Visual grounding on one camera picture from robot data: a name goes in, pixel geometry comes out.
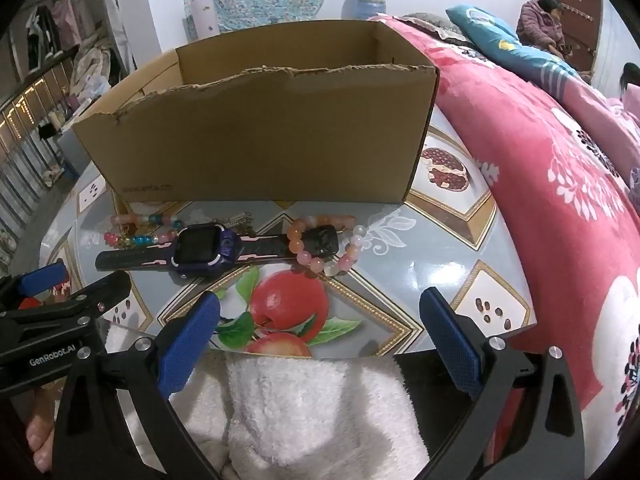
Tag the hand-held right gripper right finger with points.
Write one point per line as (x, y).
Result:
(452, 345)

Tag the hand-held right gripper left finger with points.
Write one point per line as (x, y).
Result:
(190, 345)

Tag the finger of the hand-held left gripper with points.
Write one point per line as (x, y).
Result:
(45, 277)
(107, 290)

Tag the purple black smartwatch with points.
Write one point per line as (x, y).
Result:
(200, 247)

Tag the silver earrings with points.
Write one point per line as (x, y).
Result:
(240, 220)

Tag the brown cardboard box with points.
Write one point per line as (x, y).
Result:
(250, 135)

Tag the person's left hand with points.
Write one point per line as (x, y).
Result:
(40, 425)

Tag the dark cloth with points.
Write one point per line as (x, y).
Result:
(435, 375)

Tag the fruit print tablecloth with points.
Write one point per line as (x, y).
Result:
(400, 270)

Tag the white fluffy garment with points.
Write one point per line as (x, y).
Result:
(300, 410)

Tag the stair railing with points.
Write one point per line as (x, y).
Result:
(20, 110)

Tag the pink floral blanket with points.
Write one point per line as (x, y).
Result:
(525, 160)

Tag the white patterned cloth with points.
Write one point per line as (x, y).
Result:
(92, 67)

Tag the black white hanging jacket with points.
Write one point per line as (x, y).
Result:
(37, 35)

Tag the pink hanging garment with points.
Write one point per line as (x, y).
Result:
(67, 15)

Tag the light pink quilt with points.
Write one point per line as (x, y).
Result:
(600, 110)

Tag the white standing appliance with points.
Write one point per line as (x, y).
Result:
(202, 17)

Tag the blue patterned pillow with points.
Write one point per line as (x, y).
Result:
(500, 35)

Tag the grey patterned cushion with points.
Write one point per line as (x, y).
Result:
(435, 22)

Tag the blue water jug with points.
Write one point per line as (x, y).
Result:
(367, 2)

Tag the brown door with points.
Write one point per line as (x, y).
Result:
(582, 0)

